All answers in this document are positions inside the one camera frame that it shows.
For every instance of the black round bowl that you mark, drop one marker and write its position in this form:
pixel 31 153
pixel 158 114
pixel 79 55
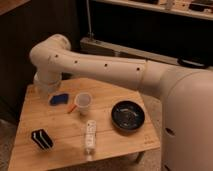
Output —
pixel 127 116

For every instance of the white plastic cup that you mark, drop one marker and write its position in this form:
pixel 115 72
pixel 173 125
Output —
pixel 83 102

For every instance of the black handle on shelf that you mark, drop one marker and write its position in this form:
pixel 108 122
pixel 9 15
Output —
pixel 181 62

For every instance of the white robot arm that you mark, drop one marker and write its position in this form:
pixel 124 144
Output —
pixel 186 95

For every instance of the white remote control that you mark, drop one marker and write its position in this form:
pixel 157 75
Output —
pixel 90 136

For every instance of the black white striped box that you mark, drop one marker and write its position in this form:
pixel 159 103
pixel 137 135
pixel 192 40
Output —
pixel 42 139

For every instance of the orange pen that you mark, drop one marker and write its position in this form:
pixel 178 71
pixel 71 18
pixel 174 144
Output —
pixel 71 108

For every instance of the blue eraser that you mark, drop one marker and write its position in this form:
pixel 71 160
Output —
pixel 59 99

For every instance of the wooden table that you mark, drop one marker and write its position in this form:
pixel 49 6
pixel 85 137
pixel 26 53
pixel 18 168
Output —
pixel 67 131

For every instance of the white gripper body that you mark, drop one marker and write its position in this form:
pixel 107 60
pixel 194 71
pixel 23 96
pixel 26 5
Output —
pixel 47 82

